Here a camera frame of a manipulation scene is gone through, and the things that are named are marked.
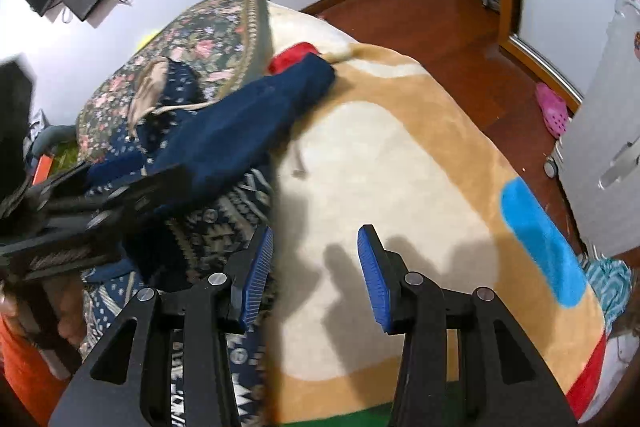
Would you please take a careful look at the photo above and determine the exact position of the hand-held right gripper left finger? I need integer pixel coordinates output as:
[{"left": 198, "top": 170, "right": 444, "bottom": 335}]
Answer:
[{"left": 47, "top": 226, "right": 276, "bottom": 427}]

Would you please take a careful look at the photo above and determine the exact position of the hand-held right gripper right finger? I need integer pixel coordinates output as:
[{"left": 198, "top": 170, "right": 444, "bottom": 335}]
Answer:
[{"left": 357, "top": 224, "right": 581, "bottom": 427}]

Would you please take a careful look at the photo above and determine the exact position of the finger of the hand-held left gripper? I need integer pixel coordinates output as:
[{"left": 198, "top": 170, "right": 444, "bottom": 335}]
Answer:
[
  {"left": 0, "top": 164, "right": 193, "bottom": 230},
  {"left": 0, "top": 224, "right": 128, "bottom": 282}
]

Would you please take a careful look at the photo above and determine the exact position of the navy patterned sweater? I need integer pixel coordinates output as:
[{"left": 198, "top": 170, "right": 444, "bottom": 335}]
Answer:
[{"left": 80, "top": 54, "right": 336, "bottom": 427}]

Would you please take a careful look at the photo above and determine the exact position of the person's left hand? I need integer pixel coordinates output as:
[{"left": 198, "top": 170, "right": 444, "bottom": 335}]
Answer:
[{"left": 52, "top": 279, "right": 91, "bottom": 350}]

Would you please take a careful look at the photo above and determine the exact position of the green plush toy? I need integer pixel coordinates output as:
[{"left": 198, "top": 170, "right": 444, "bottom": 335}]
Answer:
[{"left": 25, "top": 124, "right": 84, "bottom": 188}]

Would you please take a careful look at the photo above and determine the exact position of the beige printed blanket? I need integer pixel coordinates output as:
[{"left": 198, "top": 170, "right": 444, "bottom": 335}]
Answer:
[{"left": 260, "top": 0, "right": 621, "bottom": 427}]

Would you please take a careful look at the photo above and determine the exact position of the floral blanket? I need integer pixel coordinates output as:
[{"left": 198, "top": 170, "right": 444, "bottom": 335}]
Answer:
[{"left": 75, "top": 0, "right": 273, "bottom": 162}]

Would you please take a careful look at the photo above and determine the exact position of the red cloth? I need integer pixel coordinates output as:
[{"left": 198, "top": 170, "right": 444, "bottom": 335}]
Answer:
[{"left": 267, "top": 41, "right": 322, "bottom": 75}]

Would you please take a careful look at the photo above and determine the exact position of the teal patterned cloth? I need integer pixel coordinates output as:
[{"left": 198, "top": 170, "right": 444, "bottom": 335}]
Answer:
[{"left": 579, "top": 257, "right": 634, "bottom": 334}]

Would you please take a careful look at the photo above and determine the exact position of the pink slipper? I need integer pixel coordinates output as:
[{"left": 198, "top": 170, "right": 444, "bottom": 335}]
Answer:
[{"left": 534, "top": 82, "right": 572, "bottom": 140}]

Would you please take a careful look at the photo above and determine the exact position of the white door with handle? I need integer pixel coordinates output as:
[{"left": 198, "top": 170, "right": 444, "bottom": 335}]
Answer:
[{"left": 544, "top": 0, "right": 640, "bottom": 258}]

